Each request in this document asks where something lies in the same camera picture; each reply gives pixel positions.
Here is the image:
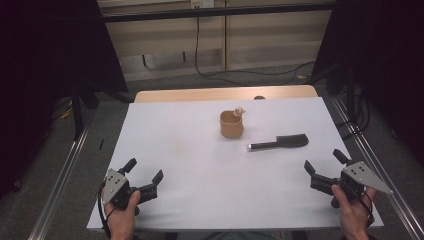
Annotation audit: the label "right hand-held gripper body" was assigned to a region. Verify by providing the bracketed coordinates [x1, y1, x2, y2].
[330, 160, 395, 210]

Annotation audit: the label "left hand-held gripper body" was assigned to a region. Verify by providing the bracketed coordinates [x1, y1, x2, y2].
[101, 168, 142, 216]

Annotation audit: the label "black spatula tool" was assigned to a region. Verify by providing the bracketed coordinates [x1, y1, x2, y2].
[247, 133, 310, 152]

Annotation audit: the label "person's left hand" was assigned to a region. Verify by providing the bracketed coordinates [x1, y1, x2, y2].
[104, 189, 143, 240]

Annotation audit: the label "person's right hand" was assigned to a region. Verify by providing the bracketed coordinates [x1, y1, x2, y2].
[331, 184, 378, 240]

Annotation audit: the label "black metal stand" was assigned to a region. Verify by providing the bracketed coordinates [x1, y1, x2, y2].
[70, 78, 101, 141]
[325, 62, 360, 125]

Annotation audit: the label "white table board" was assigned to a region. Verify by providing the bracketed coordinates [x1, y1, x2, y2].
[86, 96, 384, 232]

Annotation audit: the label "wooden table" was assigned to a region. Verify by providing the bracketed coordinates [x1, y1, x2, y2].
[134, 84, 319, 104]

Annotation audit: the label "brown cup with small figure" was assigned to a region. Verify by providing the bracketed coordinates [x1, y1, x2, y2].
[219, 106, 247, 140]

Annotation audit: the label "black curtain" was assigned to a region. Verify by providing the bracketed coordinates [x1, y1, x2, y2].
[0, 0, 130, 201]
[311, 0, 424, 168]

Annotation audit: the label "black horizontal bar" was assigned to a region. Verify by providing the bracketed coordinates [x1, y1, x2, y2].
[101, 2, 336, 24]

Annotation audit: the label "white power socket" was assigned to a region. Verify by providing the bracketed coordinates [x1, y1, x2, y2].
[190, 0, 215, 9]

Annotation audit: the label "aluminium floor rail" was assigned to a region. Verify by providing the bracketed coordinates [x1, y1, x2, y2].
[27, 123, 92, 240]
[331, 95, 424, 240]

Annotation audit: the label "right hand-held gripper cable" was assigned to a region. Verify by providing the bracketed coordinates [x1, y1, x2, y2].
[346, 182, 376, 228]

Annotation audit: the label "hand-held gripper cable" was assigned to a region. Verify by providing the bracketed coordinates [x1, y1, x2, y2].
[97, 184, 113, 240]
[346, 182, 376, 228]

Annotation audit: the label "left hand-held gripper cable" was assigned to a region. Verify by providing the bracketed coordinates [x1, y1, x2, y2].
[97, 184, 113, 240]

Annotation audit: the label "black floor cables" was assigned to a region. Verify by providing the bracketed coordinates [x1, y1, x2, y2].
[334, 89, 372, 141]

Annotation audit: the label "black wall cable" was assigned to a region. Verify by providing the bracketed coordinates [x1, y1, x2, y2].
[194, 14, 316, 87]

